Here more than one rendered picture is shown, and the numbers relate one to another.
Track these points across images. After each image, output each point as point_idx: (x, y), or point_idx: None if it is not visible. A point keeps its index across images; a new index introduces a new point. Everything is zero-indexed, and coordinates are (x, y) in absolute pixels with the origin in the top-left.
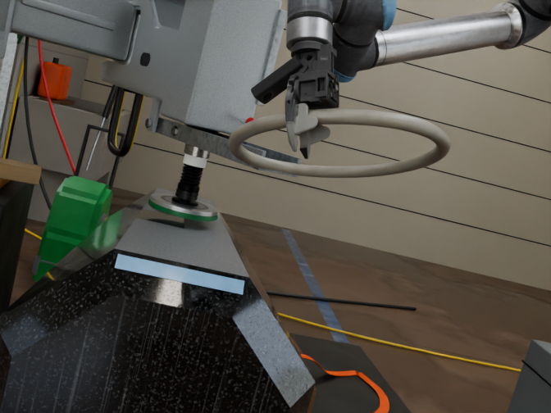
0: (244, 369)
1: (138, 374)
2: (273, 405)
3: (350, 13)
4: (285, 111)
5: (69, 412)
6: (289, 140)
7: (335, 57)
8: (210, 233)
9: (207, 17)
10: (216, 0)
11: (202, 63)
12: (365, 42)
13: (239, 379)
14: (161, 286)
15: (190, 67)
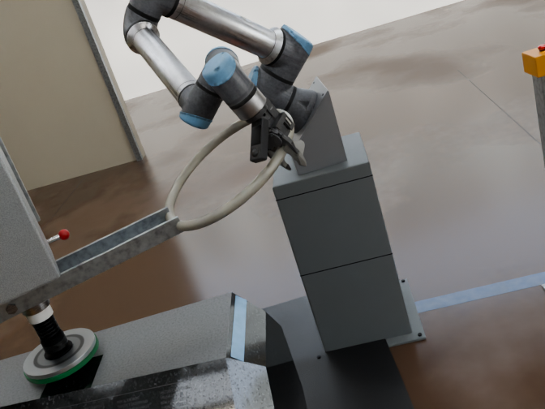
0: (276, 331)
1: (283, 394)
2: (281, 333)
3: None
4: (294, 149)
5: None
6: (302, 162)
7: (215, 111)
8: (104, 339)
9: (6, 177)
10: (1, 156)
11: (32, 218)
12: None
13: (278, 338)
14: (251, 339)
15: (18, 234)
